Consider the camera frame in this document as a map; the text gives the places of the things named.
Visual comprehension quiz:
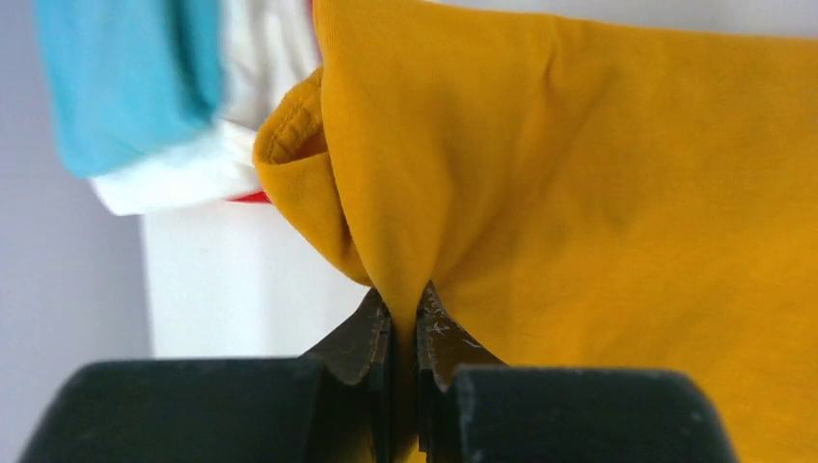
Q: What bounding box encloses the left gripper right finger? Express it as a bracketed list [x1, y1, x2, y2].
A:
[416, 286, 737, 462]

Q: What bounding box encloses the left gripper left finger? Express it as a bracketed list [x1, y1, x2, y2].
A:
[21, 290, 392, 462]

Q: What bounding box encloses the yellow t-shirt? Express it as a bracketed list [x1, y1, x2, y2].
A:
[255, 1, 817, 462]

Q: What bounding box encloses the folded red t-shirt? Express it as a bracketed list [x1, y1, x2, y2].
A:
[230, 191, 270, 204]

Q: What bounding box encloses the folded white t-shirt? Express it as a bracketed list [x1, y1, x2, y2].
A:
[90, 1, 319, 216]

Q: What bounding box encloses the folded teal t-shirt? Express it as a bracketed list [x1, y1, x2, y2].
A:
[35, 0, 226, 178]

